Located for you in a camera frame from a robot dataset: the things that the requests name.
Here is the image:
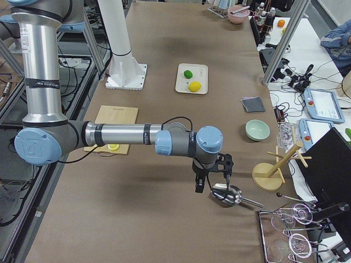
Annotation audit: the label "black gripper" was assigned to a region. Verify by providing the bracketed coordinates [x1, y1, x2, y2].
[192, 158, 217, 193]

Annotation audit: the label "yellow lemon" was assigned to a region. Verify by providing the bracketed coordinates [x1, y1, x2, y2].
[188, 81, 202, 93]

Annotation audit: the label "green lime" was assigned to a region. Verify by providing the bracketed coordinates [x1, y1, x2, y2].
[183, 70, 193, 79]

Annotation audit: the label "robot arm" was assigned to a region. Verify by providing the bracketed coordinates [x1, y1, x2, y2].
[10, 1, 233, 193]

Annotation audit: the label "cream rabbit tray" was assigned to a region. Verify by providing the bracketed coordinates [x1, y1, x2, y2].
[175, 63, 208, 95]

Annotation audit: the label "metal scoop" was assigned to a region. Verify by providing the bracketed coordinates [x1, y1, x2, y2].
[211, 184, 263, 208]

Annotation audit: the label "wooden mug tree stand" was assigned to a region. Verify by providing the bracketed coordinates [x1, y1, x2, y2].
[252, 142, 312, 191]

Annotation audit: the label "mint green bowl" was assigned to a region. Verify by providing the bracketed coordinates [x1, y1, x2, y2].
[245, 119, 270, 141]

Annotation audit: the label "grey folded cloth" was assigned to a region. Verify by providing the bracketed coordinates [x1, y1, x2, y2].
[241, 96, 265, 113]

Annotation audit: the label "wooden cutting board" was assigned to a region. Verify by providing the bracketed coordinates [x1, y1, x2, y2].
[94, 105, 139, 157]

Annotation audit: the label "blue teach pendant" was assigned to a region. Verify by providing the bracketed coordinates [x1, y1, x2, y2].
[298, 118, 334, 150]
[303, 88, 345, 124]

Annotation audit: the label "pink bowl with ice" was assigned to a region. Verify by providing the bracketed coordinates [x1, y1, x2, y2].
[228, 5, 250, 25]

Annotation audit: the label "metal tongs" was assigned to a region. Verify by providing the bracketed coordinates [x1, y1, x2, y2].
[229, 7, 249, 15]

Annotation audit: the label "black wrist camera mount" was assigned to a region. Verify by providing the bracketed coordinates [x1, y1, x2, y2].
[216, 153, 234, 181]

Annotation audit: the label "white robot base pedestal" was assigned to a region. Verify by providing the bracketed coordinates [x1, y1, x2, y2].
[98, 0, 148, 91]

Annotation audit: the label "aluminium frame post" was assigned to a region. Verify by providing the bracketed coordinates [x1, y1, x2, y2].
[262, 0, 311, 86]

